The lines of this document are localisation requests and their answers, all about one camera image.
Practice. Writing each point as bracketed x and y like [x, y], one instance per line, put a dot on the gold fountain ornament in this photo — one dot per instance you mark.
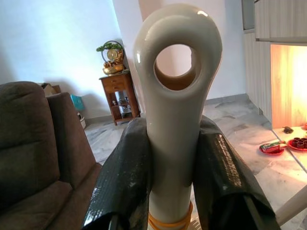
[112, 58]

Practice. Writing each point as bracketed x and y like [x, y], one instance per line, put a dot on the red offering plate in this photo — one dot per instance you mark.
[272, 148]

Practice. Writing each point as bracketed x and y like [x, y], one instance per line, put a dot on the teal paper bag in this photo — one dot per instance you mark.
[77, 101]

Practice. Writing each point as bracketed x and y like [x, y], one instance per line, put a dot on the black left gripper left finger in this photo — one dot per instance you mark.
[124, 172]

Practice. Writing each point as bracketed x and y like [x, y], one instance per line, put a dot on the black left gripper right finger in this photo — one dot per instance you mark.
[225, 172]

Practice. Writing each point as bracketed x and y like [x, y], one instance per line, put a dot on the orange rubber band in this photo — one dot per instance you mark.
[168, 227]
[168, 221]

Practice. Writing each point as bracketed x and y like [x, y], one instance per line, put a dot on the brown fabric sofa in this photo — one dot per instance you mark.
[36, 155]

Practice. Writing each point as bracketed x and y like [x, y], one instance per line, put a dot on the wooden side cabinet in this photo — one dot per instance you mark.
[120, 95]

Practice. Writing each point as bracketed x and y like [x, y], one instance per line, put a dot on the red tray with cups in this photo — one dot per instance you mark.
[298, 143]

